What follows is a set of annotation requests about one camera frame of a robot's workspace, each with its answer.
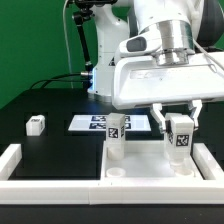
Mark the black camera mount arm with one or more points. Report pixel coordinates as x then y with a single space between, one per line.
85 14

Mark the white U-shaped obstacle fence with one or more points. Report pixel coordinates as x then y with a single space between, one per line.
115 190

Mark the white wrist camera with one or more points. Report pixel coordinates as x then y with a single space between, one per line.
136 46

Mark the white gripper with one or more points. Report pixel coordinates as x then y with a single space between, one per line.
140 82

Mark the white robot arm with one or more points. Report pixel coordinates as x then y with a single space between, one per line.
154 59

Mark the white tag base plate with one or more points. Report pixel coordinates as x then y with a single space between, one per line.
98 123

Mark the white square table top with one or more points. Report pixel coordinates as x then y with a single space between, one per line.
145 159

